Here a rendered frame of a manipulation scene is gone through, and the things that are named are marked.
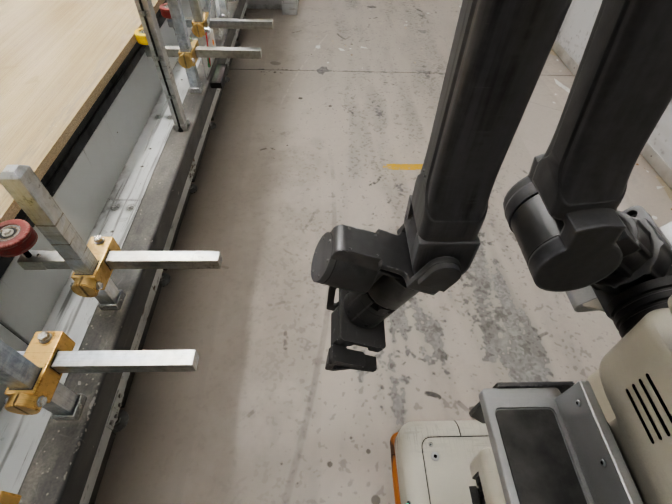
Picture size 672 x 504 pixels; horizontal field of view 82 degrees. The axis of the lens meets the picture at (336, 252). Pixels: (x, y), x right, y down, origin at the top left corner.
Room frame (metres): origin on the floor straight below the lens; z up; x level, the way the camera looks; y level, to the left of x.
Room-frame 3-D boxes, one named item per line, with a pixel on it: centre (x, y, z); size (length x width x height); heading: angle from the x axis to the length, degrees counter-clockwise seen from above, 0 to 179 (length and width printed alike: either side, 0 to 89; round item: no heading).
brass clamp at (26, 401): (0.25, 0.52, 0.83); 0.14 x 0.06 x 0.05; 4
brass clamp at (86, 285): (0.50, 0.53, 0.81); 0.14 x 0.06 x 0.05; 4
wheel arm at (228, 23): (1.77, 0.53, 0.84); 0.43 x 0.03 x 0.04; 94
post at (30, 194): (0.48, 0.53, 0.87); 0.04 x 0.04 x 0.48; 4
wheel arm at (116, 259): (0.52, 0.48, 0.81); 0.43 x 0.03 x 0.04; 94
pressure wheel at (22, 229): (0.51, 0.68, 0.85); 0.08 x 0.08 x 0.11
